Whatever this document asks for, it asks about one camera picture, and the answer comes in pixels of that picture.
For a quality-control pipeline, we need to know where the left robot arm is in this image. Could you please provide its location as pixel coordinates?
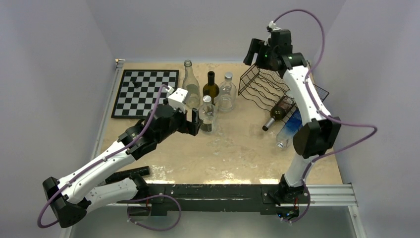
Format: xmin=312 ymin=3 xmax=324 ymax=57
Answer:
xmin=37 ymin=104 xmax=202 ymax=228

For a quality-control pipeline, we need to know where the small clear bottle silver cap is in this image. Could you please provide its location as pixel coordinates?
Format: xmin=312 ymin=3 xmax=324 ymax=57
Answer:
xmin=199 ymin=95 xmax=218 ymax=134

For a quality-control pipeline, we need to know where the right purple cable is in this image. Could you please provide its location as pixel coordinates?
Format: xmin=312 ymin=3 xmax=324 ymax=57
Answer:
xmin=272 ymin=8 xmax=378 ymax=184

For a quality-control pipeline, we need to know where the black microphone silver head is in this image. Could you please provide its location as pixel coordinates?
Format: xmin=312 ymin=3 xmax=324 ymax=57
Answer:
xmin=105 ymin=166 xmax=151 ymax=184

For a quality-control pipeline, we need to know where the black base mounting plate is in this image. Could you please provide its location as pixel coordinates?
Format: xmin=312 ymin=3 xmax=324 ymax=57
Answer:
xmin=128 ymin=184 xmax=309 ymax=218

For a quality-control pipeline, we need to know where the black white chessboard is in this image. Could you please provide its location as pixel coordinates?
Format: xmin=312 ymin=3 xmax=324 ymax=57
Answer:
xmin=111 ymin=69 xmax=179 ymax=119

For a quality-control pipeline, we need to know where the round clear bottle silver cap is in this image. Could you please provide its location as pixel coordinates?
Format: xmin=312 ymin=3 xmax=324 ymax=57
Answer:
xmin=215 ymin=72 xmax=237 ymax=113

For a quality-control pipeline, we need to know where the tall clear glass bottle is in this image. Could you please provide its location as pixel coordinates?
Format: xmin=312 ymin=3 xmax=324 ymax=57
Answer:
xmin=182 ymin=59 xmax=201 ymax=109

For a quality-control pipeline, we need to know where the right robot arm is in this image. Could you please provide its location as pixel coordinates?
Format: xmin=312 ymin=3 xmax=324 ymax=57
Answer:
xmin=243 ymin=29 xmax=341 ymax=204

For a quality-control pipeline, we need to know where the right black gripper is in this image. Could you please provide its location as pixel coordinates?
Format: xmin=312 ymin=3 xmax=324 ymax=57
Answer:
xmin=243 ymin=38 xmax=277 ymax=71

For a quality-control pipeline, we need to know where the blue square glass bottle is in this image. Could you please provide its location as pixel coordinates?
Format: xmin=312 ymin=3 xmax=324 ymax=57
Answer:
xmin=276 ymin=109 xmax=302 ymax=149

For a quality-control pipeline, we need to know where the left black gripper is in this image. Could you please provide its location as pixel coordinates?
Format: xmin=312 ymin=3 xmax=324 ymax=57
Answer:
xmin=156 ymin=104 xmax=202 ymax=144

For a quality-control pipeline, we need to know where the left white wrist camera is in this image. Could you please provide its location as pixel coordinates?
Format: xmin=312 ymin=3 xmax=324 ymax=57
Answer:
xmin=166 ymin=87 xmax=190 ymax=112

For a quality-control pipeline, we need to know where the black chess pawn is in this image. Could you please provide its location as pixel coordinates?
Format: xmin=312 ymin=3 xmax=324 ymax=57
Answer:
xmin=131 ymin=80 xmax=141 ymax=88

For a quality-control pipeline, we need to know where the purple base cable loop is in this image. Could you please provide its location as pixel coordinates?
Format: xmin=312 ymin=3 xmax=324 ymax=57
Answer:
xmin=127 ymin=194 xmax=182 ymax=232

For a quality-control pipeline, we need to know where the dark green labelled wine bottle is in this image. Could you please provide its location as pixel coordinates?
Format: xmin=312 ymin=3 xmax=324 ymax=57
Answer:
xmin=262 ymin=95 xmax=295 ymax=131

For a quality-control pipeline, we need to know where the black wire wine rack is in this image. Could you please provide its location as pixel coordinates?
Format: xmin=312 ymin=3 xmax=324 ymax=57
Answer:
xmin=238 ymin=64 xmax=330 ymax=122

